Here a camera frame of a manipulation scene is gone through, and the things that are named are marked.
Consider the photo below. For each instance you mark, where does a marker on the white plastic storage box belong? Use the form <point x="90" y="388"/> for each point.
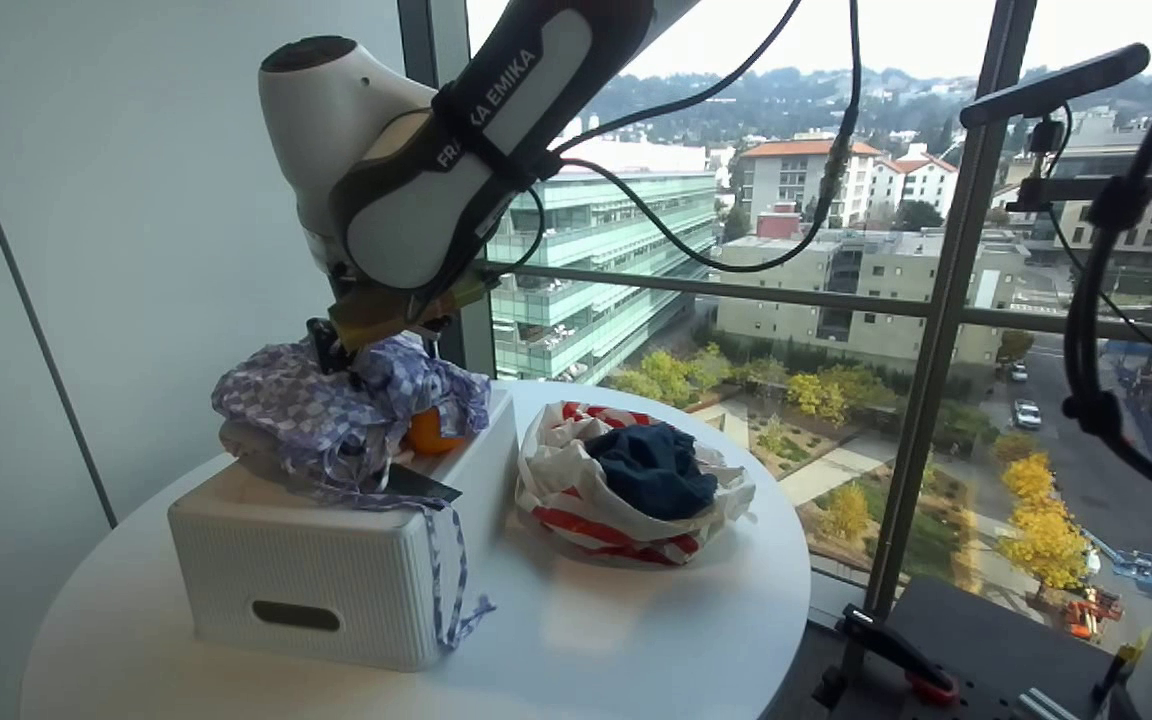
<point x="321" y="572"/>

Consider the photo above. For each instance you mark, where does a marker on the window guard rail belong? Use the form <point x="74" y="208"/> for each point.
<point x="760" y="298"/>

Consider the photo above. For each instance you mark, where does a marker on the black yellow tool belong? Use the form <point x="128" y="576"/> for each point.
<point x="1113" y="681"/>

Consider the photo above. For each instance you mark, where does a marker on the dark navy garment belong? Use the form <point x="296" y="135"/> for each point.
<point x="659" y="468"/>

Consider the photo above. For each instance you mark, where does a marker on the black camera boom bar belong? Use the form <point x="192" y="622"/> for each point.
<point x="1069" y="77"/>

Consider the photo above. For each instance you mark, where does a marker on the orange fruit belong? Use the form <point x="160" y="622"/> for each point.
<point x="432" y="439"/>

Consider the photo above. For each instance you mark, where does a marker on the purple white checkered cloth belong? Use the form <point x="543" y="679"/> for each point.
<point x="321" y="415"/>

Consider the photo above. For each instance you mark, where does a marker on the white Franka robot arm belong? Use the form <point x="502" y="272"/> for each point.
<point x="401" y="175"/>

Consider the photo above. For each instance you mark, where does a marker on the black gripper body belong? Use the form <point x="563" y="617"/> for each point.
<point x="330" y="346"/>

